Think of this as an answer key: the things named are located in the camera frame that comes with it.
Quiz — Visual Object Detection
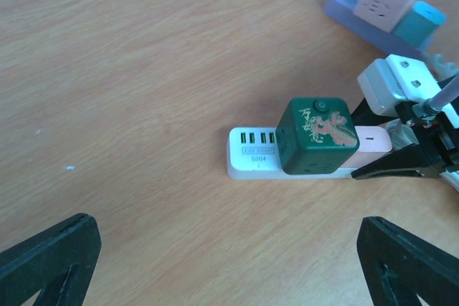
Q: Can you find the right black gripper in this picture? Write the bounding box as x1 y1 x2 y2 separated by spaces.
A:
351 98 458 181

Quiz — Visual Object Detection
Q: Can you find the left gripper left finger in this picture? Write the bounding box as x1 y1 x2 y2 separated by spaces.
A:
1 213 102 305

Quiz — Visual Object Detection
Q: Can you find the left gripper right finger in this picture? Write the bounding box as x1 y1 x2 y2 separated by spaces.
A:
356 216 458 305

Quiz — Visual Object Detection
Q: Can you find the pink charger plug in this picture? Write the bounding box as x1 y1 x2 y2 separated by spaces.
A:
340 126 392 169

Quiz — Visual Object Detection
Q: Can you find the green cube plug adapter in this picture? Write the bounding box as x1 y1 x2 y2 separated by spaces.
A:
275 97 360 175

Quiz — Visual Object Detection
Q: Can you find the white power strip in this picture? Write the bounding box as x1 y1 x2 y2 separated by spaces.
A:
226 126 359 181

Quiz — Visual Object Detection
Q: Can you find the purple power strip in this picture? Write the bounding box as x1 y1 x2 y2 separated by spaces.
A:
323 0 434 59

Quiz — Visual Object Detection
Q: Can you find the blue charger plug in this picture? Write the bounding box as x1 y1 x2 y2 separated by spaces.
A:
392 1 447 48

